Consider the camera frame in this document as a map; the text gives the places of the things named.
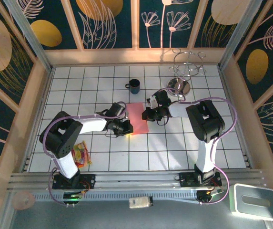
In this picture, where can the pink cloth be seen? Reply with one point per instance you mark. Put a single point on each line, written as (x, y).
(137, 119)

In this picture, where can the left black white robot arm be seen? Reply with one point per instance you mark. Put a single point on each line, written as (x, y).
(60, 138)

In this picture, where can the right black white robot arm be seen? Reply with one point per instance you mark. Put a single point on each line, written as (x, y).
(205, 121)

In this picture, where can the dark blue mug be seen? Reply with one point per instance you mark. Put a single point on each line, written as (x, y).
(134, 87)

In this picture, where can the chrome mug tree stand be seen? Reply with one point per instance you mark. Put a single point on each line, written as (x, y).
(184, 87)

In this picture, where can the colourful snack packet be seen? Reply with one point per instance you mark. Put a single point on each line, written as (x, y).
(81, 155)

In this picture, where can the small white box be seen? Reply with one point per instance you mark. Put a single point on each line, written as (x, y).
(138, 202)

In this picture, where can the left control board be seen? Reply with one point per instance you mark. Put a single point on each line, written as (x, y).
(73, 196)

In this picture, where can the control board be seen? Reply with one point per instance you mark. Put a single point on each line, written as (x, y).
(73, 196)
(205, 195)

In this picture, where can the right control board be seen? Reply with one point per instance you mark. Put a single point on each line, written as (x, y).
(205, 195)

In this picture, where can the round wooden disc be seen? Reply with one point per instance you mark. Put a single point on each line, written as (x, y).
(22, 200)

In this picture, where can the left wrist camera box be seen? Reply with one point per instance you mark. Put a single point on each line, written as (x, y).
(126, 114)

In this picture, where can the aluminium mounting rail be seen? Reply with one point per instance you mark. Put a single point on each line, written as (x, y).
(136, 181)

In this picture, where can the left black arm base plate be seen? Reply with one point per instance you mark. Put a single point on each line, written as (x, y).
(88, 181)

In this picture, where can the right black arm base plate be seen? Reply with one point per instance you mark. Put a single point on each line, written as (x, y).
(186, 179)

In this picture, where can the aluminium frame post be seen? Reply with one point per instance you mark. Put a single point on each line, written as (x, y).
(29, 33)
(241, 26)

